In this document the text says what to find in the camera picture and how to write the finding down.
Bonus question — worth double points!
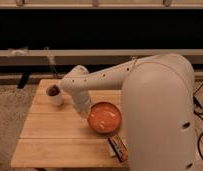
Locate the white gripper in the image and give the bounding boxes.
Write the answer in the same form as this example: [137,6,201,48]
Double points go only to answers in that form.
[71,90,92,118]

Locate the orange ceramic bowl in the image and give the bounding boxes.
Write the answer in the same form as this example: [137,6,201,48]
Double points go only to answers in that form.
[87,102,122,134]

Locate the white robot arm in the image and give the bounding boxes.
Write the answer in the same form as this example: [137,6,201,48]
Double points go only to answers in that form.
[60,54,196,171]

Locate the white cup with brown contents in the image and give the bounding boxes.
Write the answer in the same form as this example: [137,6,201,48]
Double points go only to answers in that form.
[46,84,63,106]

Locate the black cable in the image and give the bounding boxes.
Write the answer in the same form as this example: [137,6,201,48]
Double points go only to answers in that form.
[192,77,203,168]

